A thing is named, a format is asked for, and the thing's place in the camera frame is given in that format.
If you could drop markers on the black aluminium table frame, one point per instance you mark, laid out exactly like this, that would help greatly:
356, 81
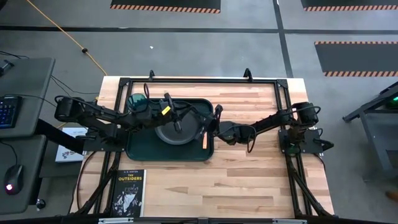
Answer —
202, 80

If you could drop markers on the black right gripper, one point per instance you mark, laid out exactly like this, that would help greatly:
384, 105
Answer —
233, 132

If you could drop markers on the black computer mouse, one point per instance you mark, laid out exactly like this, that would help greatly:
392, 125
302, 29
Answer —
14, 179

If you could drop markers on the black metal cart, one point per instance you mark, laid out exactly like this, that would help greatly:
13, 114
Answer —
373, 124

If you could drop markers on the black hazard-striped floor mat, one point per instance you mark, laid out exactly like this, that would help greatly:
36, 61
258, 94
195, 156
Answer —
348, 3
164, 3
357, 57

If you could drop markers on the black backlit keyboard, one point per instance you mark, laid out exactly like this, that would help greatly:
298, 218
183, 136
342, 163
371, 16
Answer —
8, 112

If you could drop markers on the teal patterned plastic cup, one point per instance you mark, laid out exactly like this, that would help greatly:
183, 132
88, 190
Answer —
136, 101

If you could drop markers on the grey desk top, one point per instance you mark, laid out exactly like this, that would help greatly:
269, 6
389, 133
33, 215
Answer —
29, 81
28, 174

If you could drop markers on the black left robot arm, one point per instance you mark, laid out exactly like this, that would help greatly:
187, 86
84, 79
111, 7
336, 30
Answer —
96, 113

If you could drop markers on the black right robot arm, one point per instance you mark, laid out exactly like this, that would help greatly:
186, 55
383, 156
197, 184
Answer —
273, 119

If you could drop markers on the dark grey round plate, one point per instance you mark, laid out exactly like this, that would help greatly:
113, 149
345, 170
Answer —
188, 134

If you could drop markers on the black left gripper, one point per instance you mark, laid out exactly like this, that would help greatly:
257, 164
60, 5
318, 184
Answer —
172, 113

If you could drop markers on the dark green plastic tray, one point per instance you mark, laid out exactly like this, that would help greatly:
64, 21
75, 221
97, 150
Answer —
146, 149

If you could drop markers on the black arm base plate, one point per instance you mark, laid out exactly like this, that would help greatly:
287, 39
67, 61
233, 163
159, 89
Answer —
99, 146
311, 146

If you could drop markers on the black Outsiders paperback book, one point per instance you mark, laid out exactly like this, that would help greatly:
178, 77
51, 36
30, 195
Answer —
129, 194

